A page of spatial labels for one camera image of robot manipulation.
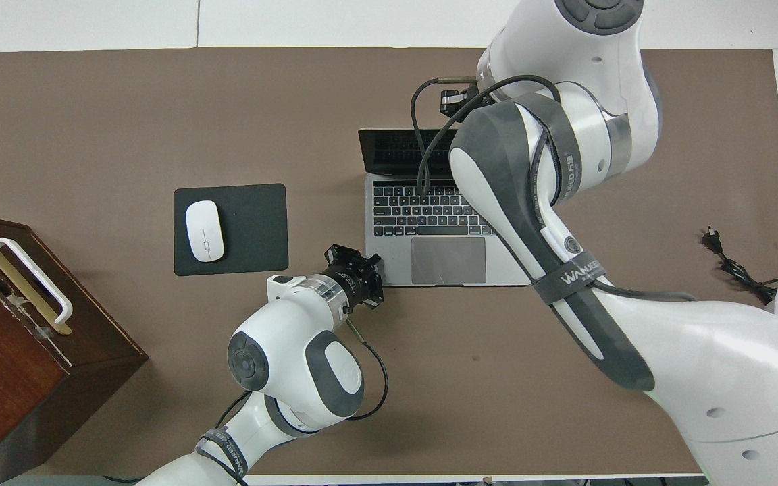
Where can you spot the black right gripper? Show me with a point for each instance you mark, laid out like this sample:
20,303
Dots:
460,98

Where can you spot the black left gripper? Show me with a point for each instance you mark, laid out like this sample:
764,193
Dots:
348,287

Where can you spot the grey laptop computer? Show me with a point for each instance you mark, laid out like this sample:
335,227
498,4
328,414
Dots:
429,256

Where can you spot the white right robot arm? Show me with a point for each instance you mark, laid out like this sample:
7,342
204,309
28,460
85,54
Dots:
699,351

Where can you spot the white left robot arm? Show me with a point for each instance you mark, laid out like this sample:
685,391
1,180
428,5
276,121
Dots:
294,358

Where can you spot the black mouse pad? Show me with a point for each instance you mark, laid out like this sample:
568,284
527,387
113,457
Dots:
254,229

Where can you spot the white computer mouse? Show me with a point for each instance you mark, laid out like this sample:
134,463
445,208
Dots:
204,231

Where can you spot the brown table mat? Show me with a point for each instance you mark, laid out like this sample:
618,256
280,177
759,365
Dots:
159,121

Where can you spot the dark brown wooden box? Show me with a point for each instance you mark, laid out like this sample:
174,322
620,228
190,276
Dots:
17,378

